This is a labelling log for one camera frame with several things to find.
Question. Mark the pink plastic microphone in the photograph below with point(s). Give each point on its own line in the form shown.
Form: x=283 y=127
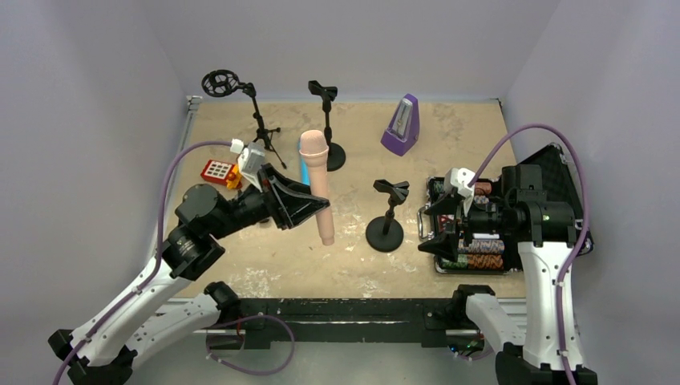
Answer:
x=314 y=152

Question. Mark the black tripod mic stand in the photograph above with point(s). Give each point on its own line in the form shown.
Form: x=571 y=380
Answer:
x=221 y=83

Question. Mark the red poker chip roll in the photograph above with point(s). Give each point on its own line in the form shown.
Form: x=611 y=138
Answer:
x=485 y=262

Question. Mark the red yellow toy block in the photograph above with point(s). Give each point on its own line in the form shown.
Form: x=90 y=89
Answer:
x=222 y=173

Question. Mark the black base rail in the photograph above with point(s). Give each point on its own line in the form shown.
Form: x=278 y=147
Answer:
x=430 y=322

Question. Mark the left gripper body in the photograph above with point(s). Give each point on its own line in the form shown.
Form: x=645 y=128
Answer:
x=273 y=197

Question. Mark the black round-base stand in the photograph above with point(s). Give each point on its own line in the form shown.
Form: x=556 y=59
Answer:
x=385 y=234
x=336 y=155

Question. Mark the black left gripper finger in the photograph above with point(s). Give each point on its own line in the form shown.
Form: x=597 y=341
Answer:
x=290 y=211
x=274 y=185

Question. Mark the black poker chip case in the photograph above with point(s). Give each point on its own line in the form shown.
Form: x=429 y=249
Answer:
x=478 y=250

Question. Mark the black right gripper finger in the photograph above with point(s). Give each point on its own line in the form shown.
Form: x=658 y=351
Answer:
x=444 y=245
x=447 y=204

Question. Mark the green poker chip roll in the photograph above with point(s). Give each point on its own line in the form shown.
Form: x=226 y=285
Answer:
x=447 y=264

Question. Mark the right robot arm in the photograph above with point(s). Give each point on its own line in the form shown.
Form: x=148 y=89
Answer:
x=548 y=350

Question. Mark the purple metronome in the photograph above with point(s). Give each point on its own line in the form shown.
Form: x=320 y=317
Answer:
x=403 y=130

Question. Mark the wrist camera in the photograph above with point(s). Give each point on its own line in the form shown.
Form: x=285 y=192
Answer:
x=458 y=182
x=250 y=158

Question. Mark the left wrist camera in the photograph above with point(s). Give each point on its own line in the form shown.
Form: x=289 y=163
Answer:
x=250 y=158

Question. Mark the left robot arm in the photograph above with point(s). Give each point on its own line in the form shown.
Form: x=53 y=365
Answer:
x=108 y=348

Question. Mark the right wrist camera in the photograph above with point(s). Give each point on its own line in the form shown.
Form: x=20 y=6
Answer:
x=458 y=182

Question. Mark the blue plastic microphone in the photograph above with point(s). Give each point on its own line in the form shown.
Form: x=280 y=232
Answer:
x=305 y=178

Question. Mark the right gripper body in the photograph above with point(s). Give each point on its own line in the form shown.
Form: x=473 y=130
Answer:
x=456 y=224

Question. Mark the black round-base stand front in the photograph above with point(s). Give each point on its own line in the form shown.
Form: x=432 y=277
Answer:
x=385 y=234

